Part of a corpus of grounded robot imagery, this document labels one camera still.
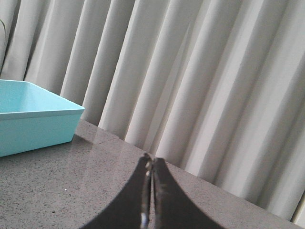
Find white pleated curtain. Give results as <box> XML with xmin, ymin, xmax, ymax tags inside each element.
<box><xmin>0</xmin><ymin>0</ymin><xmax>305</xmax><ymax>227</ymax></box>

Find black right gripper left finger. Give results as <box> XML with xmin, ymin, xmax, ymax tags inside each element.
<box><xmin>82</xmin><ymin>153</ymin><xmax>153</xmax><ymax>229</ymax></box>

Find light blue storage box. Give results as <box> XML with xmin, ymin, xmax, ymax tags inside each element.
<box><xmin>0</xmin><ymin>80</ymin><xmax>84</xmax><ymax>156</ymax></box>

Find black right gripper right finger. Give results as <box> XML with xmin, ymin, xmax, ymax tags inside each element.
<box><xmin>153</xmin><ymin>158</ymin><xmax>222</xmax><ymax>229</ymax></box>

